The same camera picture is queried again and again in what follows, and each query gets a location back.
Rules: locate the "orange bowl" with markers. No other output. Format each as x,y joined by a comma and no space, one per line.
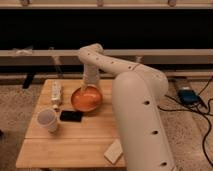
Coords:
86,100

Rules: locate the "beige sponge block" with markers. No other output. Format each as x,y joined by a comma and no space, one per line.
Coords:
114,151

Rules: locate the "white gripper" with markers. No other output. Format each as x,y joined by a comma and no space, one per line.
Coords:
90,77

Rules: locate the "white paper cup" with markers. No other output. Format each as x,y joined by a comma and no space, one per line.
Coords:
47,119

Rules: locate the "black smartphone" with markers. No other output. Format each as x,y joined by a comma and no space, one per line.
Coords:
69,116

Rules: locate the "wooden folding table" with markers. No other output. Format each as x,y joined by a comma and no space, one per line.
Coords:
75,144

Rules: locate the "blue power adapter box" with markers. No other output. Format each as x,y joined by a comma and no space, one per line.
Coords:
187,96

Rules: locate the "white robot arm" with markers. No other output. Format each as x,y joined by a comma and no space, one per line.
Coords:
135,92

